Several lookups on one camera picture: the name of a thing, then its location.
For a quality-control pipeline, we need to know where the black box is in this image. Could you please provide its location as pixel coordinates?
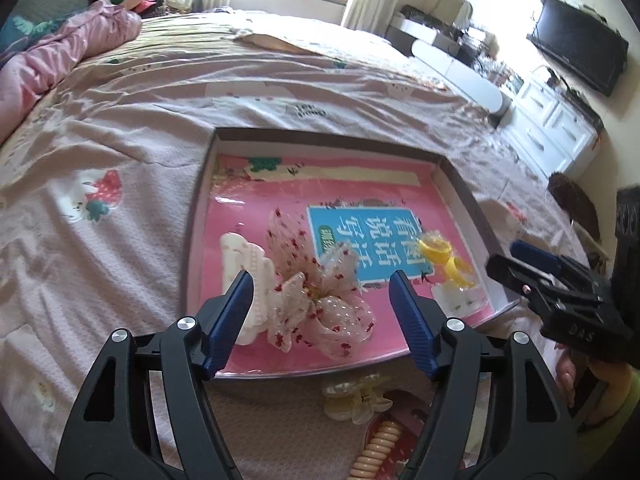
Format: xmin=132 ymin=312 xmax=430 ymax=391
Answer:
xmin=402 ymin=5 xmax=466 ymax=31

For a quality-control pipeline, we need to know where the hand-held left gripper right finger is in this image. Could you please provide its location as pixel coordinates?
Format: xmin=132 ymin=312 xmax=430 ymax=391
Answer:
xmin=389 ymin=269 xmax=583 ymax=480

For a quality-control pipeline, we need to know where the beige spiral hair tie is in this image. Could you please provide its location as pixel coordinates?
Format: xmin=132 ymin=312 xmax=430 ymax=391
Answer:
xmin=350 ymin=420 xmax=403 ymax=480

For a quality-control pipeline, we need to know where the pink picture book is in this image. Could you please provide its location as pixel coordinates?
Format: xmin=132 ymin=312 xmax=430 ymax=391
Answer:
xmin=202 ymin=152 xmax=496 ymax=376

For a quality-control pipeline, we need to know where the beige cloth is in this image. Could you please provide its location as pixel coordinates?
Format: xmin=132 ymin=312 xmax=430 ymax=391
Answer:
xmin=235 ymin=27 xmax=326 ymax=53

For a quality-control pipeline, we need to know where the brown fuzzy cushion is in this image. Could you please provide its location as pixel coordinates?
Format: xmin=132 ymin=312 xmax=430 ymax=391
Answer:
xmin=547 ymin=172 xmax=601 ymax=241

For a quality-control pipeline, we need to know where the yellow hair clip in wrapper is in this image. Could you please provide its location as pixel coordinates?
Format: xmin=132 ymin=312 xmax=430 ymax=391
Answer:
xmin=417 ymin=230 xmax=478 ymax=291

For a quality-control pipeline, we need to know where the white hair clip card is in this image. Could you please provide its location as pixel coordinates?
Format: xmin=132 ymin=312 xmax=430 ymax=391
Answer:
xmin=432 ymin=282 xmax=488 ymax=318

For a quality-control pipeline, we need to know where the person's right hand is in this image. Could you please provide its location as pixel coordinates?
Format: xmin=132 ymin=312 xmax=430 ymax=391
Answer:
xmin=554 ymin=344 xmax=640 ymax=433

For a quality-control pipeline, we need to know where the white framed mirror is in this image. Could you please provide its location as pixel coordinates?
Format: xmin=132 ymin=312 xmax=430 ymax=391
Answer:
xmin=435 ymin=0 xmax=473 ymax=28

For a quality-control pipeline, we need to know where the pink quilt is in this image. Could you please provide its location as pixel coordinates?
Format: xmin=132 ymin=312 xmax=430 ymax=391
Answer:
xmin=0 ymin=0 xmax=143 ymax=136

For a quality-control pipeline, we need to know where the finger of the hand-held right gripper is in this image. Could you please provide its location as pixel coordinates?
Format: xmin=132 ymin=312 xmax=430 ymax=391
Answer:
xmin=510 ymin=240 xmax=608 ymax=286
xmin=486 ymin=254 xmax=606 ymax=323

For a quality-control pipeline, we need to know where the polka dot bow hair clip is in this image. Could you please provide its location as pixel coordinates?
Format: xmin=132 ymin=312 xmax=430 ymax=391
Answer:
xmin=265 ymin=207 xmax=376 ymax=358

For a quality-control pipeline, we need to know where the white drawer cabinet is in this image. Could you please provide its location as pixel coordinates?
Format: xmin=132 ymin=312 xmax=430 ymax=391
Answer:
xmin=500 ymin=67 xmax=601 ymax=181

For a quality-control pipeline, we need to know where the shallow cardboard box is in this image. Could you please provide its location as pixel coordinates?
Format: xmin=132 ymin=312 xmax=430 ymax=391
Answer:
xmin=177 ymin=127 xmax=526 ymax=396

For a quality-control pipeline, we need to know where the cosmetics clutter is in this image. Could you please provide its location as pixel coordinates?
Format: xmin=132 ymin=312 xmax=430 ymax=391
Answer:
xmin=465 ymin=25 xmax=526 ymax=91

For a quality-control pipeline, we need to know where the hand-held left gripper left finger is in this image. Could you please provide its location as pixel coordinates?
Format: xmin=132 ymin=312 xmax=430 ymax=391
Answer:
xmin=54 ymin=269 xmax=256 ymax=480

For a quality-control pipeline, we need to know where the white hair comb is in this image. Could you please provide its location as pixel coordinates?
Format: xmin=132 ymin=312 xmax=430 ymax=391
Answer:
xmin=219 ymin=232 xmax=276 ymax=347

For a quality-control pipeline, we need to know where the dark floral quilt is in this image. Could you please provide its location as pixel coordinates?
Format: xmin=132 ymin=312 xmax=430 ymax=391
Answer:
xmin=0 ymin=15 xmax=51 ymax=53

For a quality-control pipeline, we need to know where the black television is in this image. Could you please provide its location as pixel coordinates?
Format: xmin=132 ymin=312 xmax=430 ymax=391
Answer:
xmin=526 ymin=0 xmax=630 ymax=97

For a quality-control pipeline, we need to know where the cream claw hair clip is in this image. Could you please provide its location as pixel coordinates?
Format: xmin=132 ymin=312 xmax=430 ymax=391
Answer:
xmin=320 ymin=372 xmax=393 ymax=426

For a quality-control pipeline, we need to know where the beige beaded red clip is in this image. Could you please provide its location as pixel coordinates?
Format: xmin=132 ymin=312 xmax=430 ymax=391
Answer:
xmin=365 ymin=390 xmax=441 ymax=480

